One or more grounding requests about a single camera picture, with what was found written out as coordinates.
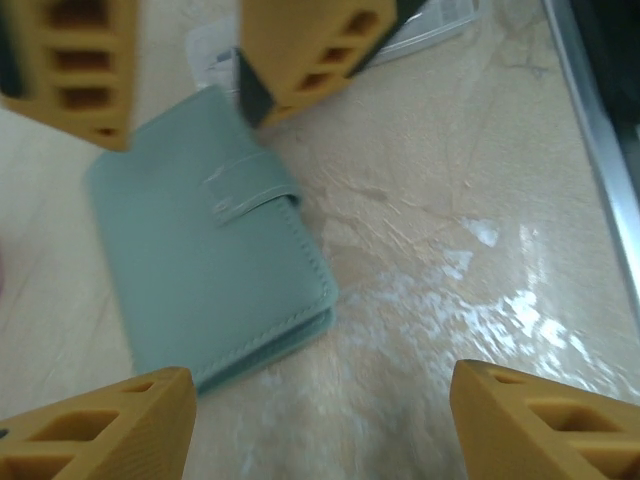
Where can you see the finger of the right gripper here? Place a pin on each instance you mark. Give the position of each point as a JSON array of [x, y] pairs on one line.
[[300, 50], [75, 65]]

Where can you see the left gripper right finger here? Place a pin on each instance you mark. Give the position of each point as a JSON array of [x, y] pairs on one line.
[[550, 435]]

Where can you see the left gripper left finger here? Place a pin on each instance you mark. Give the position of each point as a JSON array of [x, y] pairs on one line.
[[100, 435]]

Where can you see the green wallet notebook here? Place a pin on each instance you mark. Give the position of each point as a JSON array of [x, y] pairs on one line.
[[200, 250]]

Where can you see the aluminium mounting rail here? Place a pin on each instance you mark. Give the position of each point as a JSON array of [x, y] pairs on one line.
[[590, 125]]

